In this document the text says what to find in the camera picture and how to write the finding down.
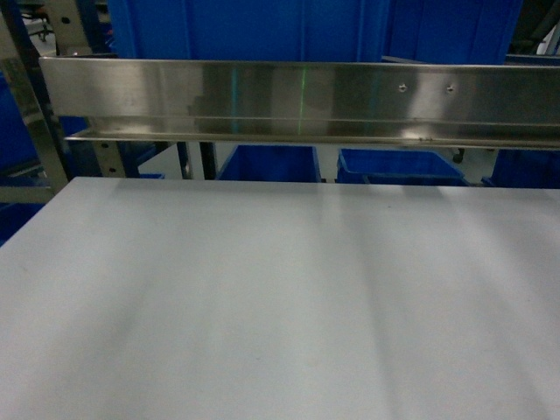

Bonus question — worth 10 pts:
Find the blue bin below rail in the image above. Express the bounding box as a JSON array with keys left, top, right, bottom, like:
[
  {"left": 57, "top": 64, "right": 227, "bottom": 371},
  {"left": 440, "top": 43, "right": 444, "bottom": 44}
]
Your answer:
[
  {"left": 336, "top": 149, "right": 469, "bottom": 186},
  {"left": 481, "top": 150, "right": 559, "bottom": 189},
  {"left": 216, "top": 145, "right": 321, "bottom": 183}
]

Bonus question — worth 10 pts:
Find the stainless steel shelf rail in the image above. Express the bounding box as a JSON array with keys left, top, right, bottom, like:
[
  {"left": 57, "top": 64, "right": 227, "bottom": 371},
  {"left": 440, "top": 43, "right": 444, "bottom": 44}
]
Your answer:
[{"left": 40, "top": 58, "right": 559, "bottom": 150}]

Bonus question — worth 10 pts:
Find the large blue bin upper left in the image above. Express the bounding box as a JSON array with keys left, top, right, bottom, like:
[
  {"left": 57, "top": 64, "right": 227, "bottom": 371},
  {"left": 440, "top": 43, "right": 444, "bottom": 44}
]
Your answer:
[{"left": 108, "top": 1, "right": 390, "bottom": 62}]

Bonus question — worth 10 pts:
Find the large blue bin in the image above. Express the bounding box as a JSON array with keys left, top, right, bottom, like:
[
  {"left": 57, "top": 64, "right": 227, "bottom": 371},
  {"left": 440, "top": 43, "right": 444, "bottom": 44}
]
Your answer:
[
  {"left": 108, "top": 1, "right": 390, "bottom": 62},
  {"left": 384, "top": 0, "right": 523, "bottom": 65}
]

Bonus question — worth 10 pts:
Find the blue bin below rail left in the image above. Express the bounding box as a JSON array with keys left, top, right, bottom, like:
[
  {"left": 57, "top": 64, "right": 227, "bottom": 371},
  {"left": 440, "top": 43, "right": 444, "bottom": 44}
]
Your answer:
[{"left": 216, "top": 145, "right": 321, "bottom": 183}]

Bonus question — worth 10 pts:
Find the blue bin below rail right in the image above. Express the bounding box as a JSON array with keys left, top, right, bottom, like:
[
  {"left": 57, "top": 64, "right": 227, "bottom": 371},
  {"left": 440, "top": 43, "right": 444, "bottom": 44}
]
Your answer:
[{"left": 481, "top": 150, "right": 559, "bottom": 189}]

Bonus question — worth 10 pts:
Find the blue bin below rail centre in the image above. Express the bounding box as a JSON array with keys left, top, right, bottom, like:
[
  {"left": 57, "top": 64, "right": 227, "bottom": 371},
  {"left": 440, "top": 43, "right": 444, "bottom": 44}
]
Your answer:
[{"left": 336, "top": 149, "right": 469, "bottom": 186}]

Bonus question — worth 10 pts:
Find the large blue bin upper centre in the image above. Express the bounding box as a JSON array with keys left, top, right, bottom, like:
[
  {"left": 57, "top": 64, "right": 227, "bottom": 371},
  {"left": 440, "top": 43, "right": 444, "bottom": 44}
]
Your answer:
[{"left": 384, "top": 0, "right": 523, "bottom": 65}]

